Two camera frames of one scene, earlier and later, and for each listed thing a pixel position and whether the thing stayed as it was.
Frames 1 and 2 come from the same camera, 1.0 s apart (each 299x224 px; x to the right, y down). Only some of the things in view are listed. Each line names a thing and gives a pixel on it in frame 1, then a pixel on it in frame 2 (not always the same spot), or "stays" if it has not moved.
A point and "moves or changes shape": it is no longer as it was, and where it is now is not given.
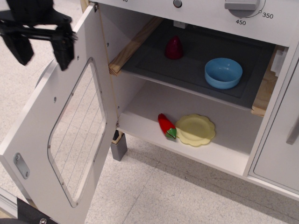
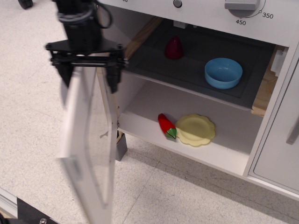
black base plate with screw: (27, 214) stays
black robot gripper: (17, 14) → (84, 46)
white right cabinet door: (274, 162) stays
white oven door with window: (60, 153) moves or changes shape
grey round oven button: (177, 3) stays
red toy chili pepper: (167, 126) stays
